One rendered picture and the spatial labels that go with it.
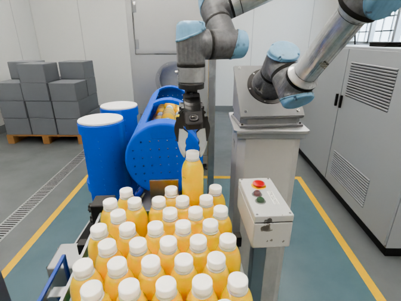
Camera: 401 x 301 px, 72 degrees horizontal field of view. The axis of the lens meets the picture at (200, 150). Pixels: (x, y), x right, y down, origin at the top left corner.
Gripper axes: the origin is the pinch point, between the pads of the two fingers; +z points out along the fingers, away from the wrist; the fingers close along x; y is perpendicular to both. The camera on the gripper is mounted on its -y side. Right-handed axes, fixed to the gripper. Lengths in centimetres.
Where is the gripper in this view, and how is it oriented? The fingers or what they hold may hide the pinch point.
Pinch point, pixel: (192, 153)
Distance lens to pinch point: 80.5
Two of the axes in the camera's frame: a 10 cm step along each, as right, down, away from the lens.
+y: -0.7, -3.8, 9.2
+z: 0.0, 9.3, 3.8
